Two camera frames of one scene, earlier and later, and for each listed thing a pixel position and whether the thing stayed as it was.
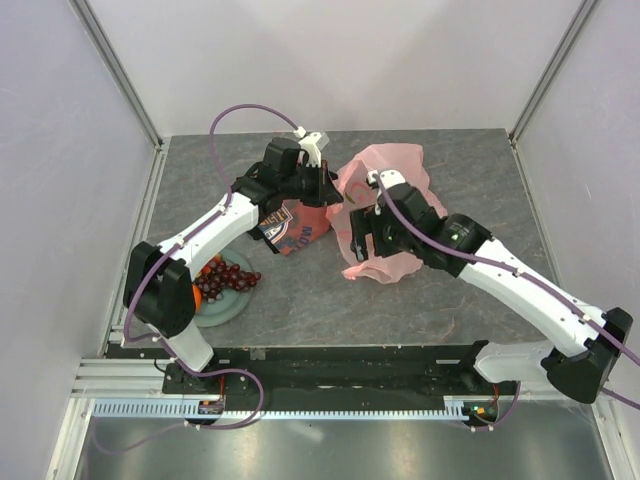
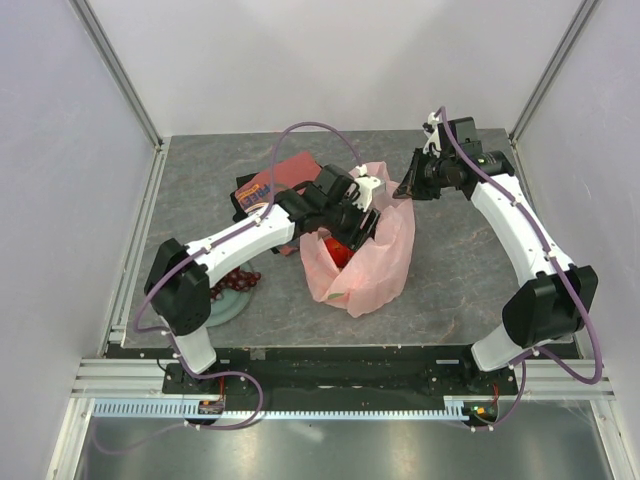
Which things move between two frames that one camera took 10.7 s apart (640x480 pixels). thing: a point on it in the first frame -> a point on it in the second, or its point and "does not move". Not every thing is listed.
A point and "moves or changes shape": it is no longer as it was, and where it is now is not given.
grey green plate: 234,302 does not move
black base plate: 337,373 does not move
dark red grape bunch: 218,275 does not move
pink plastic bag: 355,194 moves or changes shape
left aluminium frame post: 117,69 does not move
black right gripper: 364,221 -> 419,191
